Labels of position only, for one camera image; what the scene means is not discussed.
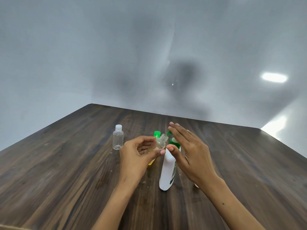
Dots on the person's right thumb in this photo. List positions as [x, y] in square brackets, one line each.
[177, 155]

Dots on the person's left hand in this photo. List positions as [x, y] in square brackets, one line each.
[130, 162]

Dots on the person's right middle finger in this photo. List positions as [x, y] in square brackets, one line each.
[183, 132]

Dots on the person's right forearm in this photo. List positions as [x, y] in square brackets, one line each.
[230, 208]

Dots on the white bottle with green pump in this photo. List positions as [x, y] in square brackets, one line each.
[167, 172]

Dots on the small clear plastic bottle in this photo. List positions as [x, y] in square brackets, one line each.
[161, 141]

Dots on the person's left thumb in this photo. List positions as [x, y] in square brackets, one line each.
[157, 153]

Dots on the person's left forearm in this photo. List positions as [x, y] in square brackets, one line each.
[117, 203]

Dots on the clear bottle with white cap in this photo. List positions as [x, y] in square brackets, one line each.
[118, 140]

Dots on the yellow bottle with green cap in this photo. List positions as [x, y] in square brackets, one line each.
[156, 134]

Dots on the person's right hand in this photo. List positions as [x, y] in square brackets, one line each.
[196, 160]

